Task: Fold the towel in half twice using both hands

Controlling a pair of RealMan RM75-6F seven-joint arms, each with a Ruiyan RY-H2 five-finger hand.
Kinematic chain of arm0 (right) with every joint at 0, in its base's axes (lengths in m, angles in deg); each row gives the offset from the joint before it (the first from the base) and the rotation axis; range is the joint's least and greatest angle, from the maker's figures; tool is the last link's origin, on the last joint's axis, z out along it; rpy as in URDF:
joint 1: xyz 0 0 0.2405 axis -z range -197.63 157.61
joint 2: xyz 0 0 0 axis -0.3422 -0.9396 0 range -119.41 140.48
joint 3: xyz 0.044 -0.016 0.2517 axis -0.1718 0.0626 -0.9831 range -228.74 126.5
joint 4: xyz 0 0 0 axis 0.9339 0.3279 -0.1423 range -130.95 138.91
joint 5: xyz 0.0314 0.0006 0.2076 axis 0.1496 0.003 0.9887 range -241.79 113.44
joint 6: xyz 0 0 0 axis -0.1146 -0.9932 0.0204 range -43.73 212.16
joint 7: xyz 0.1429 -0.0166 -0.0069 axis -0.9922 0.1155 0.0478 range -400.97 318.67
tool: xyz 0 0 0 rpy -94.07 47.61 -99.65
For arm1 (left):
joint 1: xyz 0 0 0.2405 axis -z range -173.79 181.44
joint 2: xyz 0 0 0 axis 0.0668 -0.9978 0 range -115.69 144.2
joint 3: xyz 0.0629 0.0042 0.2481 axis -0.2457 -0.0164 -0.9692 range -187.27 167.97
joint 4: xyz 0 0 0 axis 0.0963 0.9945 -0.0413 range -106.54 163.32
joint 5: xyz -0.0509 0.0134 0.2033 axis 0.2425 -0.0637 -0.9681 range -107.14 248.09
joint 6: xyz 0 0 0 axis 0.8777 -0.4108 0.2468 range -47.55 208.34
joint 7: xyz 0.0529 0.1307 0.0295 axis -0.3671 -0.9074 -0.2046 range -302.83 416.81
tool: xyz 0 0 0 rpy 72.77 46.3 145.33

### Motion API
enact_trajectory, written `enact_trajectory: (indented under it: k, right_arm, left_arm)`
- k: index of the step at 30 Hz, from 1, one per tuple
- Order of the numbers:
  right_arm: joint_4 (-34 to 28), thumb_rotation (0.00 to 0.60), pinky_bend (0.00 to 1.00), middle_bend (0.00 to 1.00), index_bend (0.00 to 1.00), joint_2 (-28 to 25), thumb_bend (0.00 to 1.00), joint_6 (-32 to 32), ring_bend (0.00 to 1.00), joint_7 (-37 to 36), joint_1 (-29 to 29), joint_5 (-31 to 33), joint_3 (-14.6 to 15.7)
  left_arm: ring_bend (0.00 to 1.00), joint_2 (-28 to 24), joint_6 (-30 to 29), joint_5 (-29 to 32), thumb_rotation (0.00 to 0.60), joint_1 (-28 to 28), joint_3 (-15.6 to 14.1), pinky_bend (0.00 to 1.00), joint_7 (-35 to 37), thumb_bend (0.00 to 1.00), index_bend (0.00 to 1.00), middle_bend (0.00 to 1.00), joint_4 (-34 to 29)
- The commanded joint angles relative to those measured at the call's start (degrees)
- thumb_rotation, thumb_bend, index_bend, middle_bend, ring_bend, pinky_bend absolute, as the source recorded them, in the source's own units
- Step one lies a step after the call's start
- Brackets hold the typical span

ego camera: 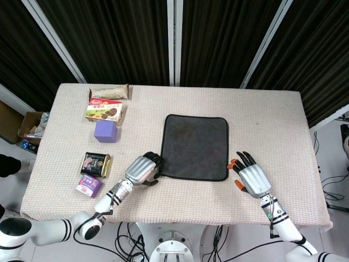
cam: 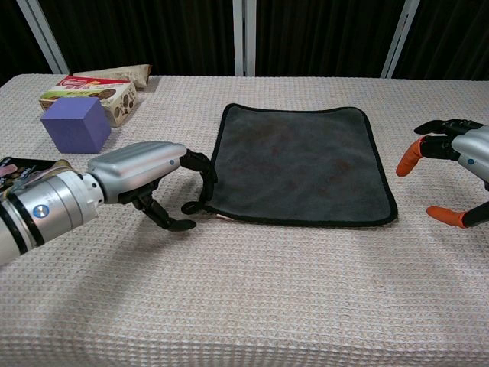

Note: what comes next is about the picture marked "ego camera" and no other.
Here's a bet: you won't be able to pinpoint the open cardboard box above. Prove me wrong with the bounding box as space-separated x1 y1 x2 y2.
17 111 45 139

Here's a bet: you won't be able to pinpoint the pinkish white woven tablecloth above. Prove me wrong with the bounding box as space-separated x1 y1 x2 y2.
20 83 334 229

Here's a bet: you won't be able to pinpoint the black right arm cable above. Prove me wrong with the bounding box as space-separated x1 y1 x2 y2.
218 240 290 262

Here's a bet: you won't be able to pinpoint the black floor cable bundle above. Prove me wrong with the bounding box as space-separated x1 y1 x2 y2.
114 221 150 262

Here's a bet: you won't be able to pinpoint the white silver robot base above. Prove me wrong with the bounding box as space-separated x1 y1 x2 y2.
135 221 219 262

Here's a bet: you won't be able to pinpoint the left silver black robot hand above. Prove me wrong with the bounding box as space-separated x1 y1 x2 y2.
124 151 166 188

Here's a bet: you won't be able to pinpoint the white aluminium frame post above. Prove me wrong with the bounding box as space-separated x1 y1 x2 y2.
0 83 31 115
239 0 294 89
166 0 183 86
309 105 349 129
21 0 87 84

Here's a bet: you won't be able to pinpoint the purple white packet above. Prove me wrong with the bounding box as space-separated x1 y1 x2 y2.
75 174 104 199

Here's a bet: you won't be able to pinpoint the purple foam cube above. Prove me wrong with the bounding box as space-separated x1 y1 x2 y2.
94 120 120 144

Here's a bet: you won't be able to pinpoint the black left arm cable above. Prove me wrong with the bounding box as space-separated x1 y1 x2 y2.
72 231 122 261

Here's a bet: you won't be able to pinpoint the closed brown cardboard box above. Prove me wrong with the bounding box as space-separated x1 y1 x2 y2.
0 100 25 144

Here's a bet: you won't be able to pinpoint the right silver orange-tipped robot hand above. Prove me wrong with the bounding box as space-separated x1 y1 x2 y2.
227 151 273 199

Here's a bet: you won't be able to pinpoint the dark person leg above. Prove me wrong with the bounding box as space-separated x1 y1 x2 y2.
0 153 22 178

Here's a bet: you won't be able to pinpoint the red green biscuit box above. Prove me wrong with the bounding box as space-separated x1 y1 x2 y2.
85 97 127 126

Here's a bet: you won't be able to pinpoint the black floor cable loops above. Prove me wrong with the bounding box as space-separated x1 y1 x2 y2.
313 130 349 213

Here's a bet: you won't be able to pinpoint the blue packet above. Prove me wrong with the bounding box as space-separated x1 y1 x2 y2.
21 139 38 154

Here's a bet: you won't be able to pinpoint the black pleated curtain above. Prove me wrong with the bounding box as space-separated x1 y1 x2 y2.
37 0 171 86
246 0 349 128
0 0 80 111
179 0 281 88

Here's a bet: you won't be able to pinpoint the brown snack bar wrapper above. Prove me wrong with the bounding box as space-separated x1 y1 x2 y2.
88 84 130 100

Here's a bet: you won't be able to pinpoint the black snack packet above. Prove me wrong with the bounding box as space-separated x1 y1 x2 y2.
80 152 111 179

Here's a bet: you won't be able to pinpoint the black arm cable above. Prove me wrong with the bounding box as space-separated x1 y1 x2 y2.
218 240 290 262
72 231 122 261

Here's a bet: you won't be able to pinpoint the grey and green cloth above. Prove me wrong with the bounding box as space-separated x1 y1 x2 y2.
160 114 229 182

